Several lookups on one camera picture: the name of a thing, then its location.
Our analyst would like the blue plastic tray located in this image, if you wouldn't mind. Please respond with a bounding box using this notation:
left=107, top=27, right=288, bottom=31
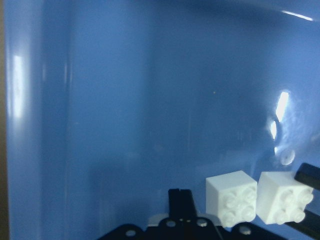
left=3, top=0, right=320, bottom=240

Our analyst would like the white toy block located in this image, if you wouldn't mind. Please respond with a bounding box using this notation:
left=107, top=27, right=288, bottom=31
left=256, top=171, right=314, bottom=225
left=205, top=170, right=258, bottom=228

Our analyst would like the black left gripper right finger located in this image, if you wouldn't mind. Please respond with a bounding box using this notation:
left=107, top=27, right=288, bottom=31
left=285, top=162, right=320, bottom=238

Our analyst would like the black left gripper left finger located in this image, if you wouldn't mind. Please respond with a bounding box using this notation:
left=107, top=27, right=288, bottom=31
left=167, top=188, right=198, bottom=225

